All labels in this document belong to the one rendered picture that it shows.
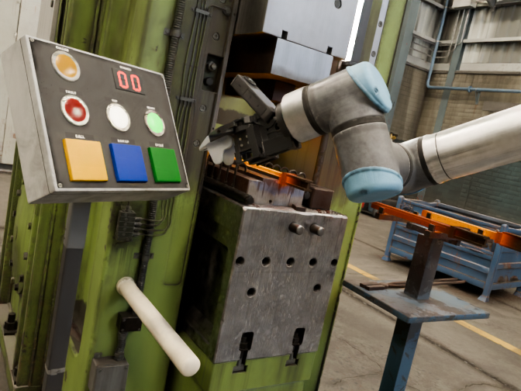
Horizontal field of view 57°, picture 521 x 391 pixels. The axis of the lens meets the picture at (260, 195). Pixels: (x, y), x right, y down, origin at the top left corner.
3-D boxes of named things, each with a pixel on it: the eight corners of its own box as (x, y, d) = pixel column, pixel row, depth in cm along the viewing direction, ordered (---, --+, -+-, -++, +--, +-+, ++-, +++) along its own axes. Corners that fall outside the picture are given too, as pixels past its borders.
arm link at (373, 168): (419, 192, 80) (400, 121, 82) (391, 190, 71) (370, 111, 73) (368, 205, 86) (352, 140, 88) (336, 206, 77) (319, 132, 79)
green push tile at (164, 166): (182, 182, 104) (174, 148, 105) (157, 181, 98) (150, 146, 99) (176, 184, 105) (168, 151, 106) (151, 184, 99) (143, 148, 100)
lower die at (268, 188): (301, 208, 145) (306, 180, 144) (244, 202, 134) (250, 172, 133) (232, 180, 179) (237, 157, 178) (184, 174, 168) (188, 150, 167)
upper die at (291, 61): (326, 89, 140) (333, 56, 139) (270, 73, 129) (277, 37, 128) (252, 84, 174) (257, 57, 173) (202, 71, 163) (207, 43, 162)
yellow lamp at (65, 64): (79, 81, 88) (83, 57, 87) (52, 75, 85) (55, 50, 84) (75, 81, 90) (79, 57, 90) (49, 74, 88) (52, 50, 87)
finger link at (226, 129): (205, 141, 91) (242, 126, 87) (203, 133, 91) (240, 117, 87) (220, 143, 95) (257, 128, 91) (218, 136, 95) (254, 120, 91)
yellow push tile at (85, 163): (109, 180, 87) (100, 141, 88) (73, 179, 81) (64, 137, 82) (102, 183, 88) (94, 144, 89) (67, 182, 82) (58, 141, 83)
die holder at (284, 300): (318, 351, 154) (349, 216, 148) (213, 364, 133) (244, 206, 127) (232, 285, 200) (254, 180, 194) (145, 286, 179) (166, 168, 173)
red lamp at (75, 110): (88, 125, 87) (92, 101, 86) (61, 120, 84) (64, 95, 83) (84, 123, 89) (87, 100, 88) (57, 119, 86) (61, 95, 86)
